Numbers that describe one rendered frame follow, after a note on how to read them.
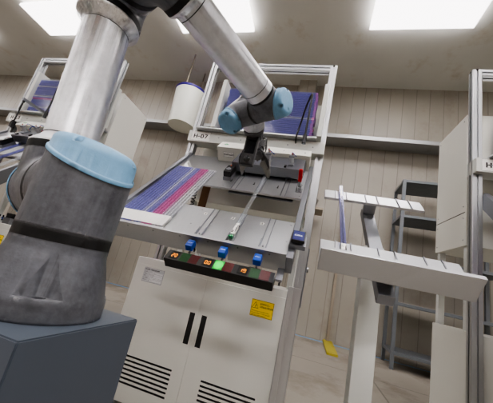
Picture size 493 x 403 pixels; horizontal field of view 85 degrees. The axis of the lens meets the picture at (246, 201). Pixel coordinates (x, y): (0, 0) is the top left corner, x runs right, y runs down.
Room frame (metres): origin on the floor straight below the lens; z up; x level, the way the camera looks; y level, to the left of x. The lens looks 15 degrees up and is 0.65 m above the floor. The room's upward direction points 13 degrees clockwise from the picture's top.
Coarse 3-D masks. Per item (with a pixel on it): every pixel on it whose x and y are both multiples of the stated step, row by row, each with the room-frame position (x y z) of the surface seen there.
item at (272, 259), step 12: (120, 228) 0.97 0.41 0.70; (132, 228) 0.95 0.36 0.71; (144, 228) 0.93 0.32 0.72; (156, 228) 0.91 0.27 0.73; (144, 240) 0.97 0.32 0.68; (156, 240) 0.95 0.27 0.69; (168, 240) 0.93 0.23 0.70; (180, 240) 0.91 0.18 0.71; (204, 240) 0.87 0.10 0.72; (216, 240) 0.85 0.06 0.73; (204, 252) 0.91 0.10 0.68; (216, 252) 0.89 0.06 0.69; (240, 252) 0.85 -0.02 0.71; (252, 252) 0.83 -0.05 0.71; (264, 252) 0.82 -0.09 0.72; (276, 252) 0.80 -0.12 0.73; (264, 264) 0.85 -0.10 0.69; (276, 264) 0.83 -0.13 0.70
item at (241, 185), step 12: (192, 156) 1.43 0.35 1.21; (204, 156) 1.43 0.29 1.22; (204, 168) 1.31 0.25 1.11; (216, 168) 1.30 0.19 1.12; (216, 180) 1.20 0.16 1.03; (240, 180) 1.20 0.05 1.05; (252, 180) 1.20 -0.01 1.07; (276, 180) 1.19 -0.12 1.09; (288, 180) 1.19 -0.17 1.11; (228, 192) 1.21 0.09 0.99; (240, 192) 1.20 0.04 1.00; (252, 192) 1.12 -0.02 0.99; (264, 192) 1.11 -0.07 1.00; (276, 192) 1.11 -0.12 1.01; (288, 192) 1.11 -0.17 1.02
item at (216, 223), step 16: (192, 208) 1.03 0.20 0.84; (208, 208) 1.03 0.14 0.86; (176, 224) 0.96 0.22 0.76; (192, 224) 0.95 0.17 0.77; (208, 224) 0.95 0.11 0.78; (224, 224) 0.95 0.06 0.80; (256, 224) 0.94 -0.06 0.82; (272, 224) 0.94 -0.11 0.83; (288, 224) 0.94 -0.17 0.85; (240, 240) 0.88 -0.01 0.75; (256, 240) 0.88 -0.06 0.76; (272, 240) 0.88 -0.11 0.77; (288, 240) 0.88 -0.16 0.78
